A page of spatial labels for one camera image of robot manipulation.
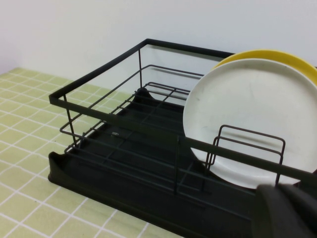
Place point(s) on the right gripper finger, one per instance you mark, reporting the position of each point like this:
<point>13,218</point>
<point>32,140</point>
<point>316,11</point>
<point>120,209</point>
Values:
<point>287,213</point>

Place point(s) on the white round plate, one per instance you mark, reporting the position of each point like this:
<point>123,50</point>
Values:
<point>247,106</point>

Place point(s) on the yellow round plate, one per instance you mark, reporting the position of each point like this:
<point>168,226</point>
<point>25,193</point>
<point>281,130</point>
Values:
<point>267,54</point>

